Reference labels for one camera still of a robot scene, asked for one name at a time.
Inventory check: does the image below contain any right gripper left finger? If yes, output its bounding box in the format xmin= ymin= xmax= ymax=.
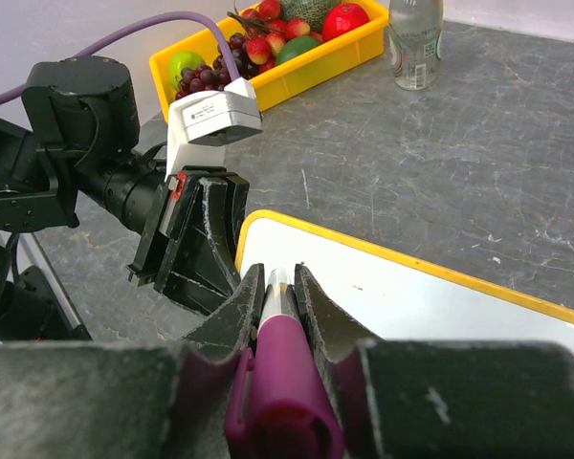
xmin=0 ymin=264 xmax=265 ymax=458

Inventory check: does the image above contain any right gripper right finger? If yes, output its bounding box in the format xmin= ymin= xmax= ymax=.
xmin=295 ymin=265 xmax=574 ymax=458

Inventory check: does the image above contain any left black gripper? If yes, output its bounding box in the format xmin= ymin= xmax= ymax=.
xmin=127 ymin=167 xmax=250 ymax=316

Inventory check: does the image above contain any wood framed whiteboard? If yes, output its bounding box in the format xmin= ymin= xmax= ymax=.
xmin=235 ymin=209 xmax=574 ymax=354

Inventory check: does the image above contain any pink capped whiteboard marker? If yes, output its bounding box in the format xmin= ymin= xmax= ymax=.
xmin=224 ymin=268 xmax=344 ymax=459

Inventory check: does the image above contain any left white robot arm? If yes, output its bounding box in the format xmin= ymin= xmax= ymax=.
xmin=0 ymin=56 xmax=249 ymax=342

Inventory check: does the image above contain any purple grape bunch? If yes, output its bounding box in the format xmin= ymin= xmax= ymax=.
xmin=175 ymin=33 xmax=259 ymax=99

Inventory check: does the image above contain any yellow plastic tray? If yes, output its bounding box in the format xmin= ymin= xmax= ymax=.
xmin=149 ymin=1 xmax=389 ymax=117

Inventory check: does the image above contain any light green apple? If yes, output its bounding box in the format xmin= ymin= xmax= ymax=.
xmin=168 ymin=51 xmax=206 ymax=90

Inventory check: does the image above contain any dark green lime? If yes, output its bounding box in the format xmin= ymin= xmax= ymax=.
xmin=276 ymin=35 xmax=320 ymax=66

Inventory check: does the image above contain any red strawberry cluster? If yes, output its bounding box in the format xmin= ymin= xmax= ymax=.
xmin=227 ymin=1 xmax=323 ymax=58

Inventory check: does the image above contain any red apple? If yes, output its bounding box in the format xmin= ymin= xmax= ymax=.
xmin=321 ymin=3 xmax=370 ymax=42

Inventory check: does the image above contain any clear glass bottle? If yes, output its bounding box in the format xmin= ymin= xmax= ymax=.
xmin=388 ymin=0 xmax=444 ymax=91

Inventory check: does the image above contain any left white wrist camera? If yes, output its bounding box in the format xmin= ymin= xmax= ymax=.
xmin=165 ymin=77 xmax=262 ymax=177

